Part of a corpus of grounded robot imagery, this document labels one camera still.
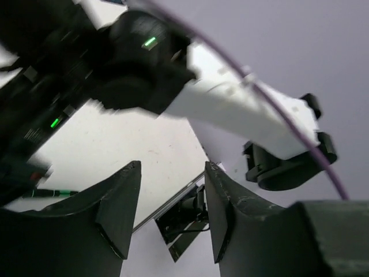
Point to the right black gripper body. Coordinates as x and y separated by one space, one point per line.
60 49

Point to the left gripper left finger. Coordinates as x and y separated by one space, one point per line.
87 234

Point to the red blue handled screwdriver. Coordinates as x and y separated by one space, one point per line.
17 178

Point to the black green handled screwdriver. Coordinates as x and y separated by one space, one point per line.
49 193

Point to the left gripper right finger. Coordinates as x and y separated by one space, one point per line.
254 237

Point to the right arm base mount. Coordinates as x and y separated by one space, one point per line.
183 221

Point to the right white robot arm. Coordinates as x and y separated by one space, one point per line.
152 60

